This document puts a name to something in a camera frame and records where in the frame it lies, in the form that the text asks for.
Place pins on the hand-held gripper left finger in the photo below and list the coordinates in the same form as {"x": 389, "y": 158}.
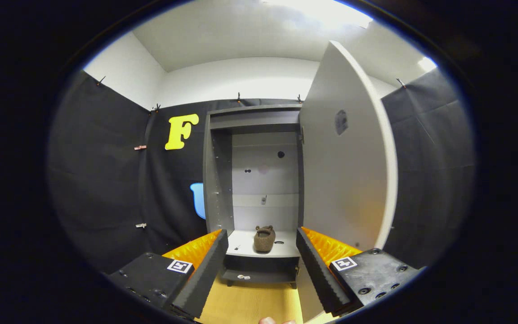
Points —
{"x": 207, "y": 270}

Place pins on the grey shoe cabinet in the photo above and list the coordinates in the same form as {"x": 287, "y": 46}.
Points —
{"x": 218, "y": 180}

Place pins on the black door hinge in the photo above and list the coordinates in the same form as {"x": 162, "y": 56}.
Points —
{"x": 301, "y": 135}

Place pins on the small ceiling light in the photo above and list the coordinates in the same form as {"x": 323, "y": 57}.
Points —
{"x": 426, "y": 64}

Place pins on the brown fuzzy shoe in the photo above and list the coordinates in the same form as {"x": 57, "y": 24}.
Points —
{"x": 264, "y": 240}

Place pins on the black backdrop cloth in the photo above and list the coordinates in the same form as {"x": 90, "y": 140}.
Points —
{"x": 106, "y": 180}

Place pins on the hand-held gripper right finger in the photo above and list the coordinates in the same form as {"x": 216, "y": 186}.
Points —
{"x": 319, "y": 274}

